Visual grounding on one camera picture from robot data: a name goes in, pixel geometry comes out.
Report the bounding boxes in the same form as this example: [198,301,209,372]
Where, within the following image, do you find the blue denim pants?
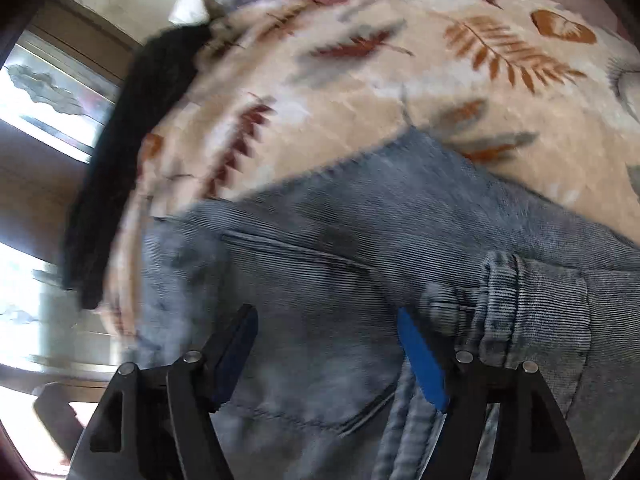
[107,127,640,480]

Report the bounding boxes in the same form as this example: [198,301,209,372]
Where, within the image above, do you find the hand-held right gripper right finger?
[397,307,573,480]

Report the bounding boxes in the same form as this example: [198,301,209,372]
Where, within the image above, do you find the leaf print blanket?
[97,0,640,341]

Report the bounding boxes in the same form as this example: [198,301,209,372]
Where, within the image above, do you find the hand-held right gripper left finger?
[70,304,259,480]

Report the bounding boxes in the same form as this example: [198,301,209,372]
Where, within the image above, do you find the black garment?
[60,22,213,311]

